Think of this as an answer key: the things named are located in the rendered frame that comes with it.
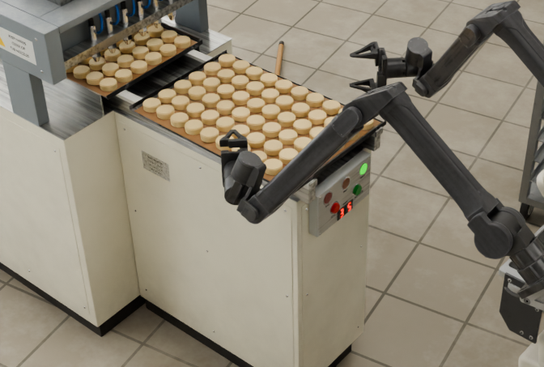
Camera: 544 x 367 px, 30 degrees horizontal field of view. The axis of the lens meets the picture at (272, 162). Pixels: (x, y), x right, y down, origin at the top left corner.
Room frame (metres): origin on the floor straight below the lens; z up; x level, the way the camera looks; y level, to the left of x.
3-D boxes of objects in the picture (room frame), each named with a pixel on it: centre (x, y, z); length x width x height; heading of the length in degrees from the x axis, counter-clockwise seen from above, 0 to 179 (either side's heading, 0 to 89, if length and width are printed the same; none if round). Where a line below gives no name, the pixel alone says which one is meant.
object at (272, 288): (2.37, 0.09, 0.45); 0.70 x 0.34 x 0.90; 49
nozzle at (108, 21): (2.55, 0.44, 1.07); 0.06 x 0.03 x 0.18; 49
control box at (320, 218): (2.13, -0.18, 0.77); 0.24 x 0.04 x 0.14; 139
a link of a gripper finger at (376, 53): (2.41, -0.27, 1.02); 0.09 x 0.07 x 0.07; 92
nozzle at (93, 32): (2.51, 0.48, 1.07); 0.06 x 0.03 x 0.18; 49
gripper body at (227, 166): (1.94, 0.09, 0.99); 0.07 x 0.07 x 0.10; 2
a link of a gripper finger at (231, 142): (2.02, 0.09, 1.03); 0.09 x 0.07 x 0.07; 2
